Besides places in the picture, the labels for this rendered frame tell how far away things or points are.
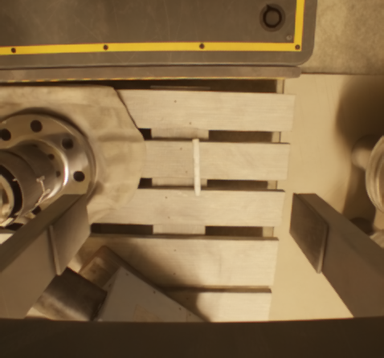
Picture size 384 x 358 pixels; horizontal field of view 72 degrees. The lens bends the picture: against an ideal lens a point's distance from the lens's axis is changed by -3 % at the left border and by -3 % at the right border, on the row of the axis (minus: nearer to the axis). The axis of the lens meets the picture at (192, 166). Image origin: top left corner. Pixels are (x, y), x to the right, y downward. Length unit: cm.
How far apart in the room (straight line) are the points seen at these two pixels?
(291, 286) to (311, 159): 46
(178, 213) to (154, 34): 44
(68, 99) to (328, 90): 69
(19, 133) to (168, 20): 43
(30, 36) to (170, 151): 37
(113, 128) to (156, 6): 30
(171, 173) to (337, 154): 51
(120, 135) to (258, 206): 39
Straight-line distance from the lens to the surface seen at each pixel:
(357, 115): 93
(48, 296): 63
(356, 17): 95
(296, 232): 17
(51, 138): 69
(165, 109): 66
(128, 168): 67
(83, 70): 52
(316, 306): 117
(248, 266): 82
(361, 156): 89
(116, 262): 78
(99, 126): 66
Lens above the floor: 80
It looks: 75 degrees down
